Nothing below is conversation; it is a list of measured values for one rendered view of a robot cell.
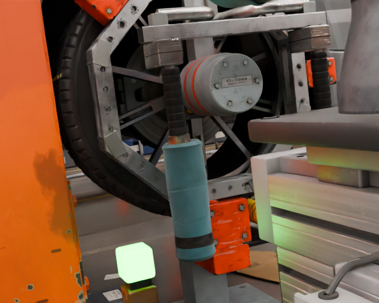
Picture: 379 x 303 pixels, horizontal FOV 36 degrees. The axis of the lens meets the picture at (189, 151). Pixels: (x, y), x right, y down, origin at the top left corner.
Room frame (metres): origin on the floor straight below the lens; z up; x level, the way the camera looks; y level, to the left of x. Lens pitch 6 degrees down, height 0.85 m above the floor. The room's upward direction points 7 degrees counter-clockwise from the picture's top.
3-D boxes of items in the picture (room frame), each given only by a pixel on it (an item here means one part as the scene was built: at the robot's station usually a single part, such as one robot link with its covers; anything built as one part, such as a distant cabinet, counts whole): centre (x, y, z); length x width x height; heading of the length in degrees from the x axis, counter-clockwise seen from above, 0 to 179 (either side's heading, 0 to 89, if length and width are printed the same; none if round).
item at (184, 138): (1.15, 0.02, 0.83); 0.04 x 0.04 x 0.16
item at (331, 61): (1.55, -0.35, 0.85); 0.09 x 0.08 x 0.07; 111
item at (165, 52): (1.17, 0.03, 0.93); 0.09 x 0.05 x 0.05; 21
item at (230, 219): (1.46, -0.04, 0.48); 0.16 x 0.12 x 0.17; 21
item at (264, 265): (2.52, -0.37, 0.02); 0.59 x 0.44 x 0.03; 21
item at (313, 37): (1.30, -0.29, 0.93); 0.09 x 0.05 x 0.05; 21
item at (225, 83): (1.36, -0.08, 0.85); 0.21 x 0.14 x 0.14; 21
